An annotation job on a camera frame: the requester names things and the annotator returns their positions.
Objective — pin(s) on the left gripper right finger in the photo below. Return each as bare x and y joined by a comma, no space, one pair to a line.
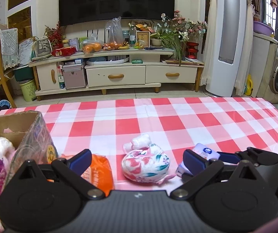
204,171

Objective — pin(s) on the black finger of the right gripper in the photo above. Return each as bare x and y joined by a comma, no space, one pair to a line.
253,155

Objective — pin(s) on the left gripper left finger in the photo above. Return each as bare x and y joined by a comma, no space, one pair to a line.
70,171

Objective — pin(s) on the blue white tissue pack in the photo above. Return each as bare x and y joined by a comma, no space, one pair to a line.
196,160

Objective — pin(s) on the orange tissue pack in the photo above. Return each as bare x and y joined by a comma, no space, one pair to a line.
96,170

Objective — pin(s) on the floral fabric bundle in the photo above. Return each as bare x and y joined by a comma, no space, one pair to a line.
145,162

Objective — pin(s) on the pink white plush toy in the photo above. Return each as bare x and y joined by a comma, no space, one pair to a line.
7,151

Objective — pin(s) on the red white checkered tablecloth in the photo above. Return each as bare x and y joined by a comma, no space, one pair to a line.
174,124

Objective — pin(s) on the cardboard box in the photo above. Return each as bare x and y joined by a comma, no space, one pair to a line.
30,136

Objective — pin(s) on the green waste bin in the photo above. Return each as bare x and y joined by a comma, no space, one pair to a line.
28,88

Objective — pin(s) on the grey storage box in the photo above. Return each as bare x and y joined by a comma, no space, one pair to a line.
74,76

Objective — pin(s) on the cream TV cabinet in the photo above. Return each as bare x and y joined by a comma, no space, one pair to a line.
117,69

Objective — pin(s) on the red vase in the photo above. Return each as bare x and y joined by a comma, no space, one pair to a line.
191,50

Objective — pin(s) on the bag of oranges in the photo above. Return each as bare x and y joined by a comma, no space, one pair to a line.
90,46

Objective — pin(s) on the purple basin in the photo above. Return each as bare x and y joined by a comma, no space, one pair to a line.
263,28

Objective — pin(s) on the white standing air conditioner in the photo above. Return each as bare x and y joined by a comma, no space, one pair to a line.
228,46

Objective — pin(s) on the flower bouquet in vase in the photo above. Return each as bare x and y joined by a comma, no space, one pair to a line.
174,32

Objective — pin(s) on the black flat television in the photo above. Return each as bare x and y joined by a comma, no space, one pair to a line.
81,11

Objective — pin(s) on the wooden picture frame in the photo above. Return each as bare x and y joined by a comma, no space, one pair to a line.
143,38

